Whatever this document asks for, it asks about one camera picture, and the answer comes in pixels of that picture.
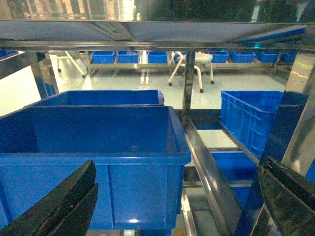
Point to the white round stool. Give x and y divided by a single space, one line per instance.
200 59

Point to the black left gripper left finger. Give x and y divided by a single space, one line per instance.
67 210

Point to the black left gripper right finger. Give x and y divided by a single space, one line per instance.
289 198

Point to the blue bin left shelf front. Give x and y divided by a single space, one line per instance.
139 154

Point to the blue bin behind front bin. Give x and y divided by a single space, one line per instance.
149 97

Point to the blue crate right side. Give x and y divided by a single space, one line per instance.
248 115

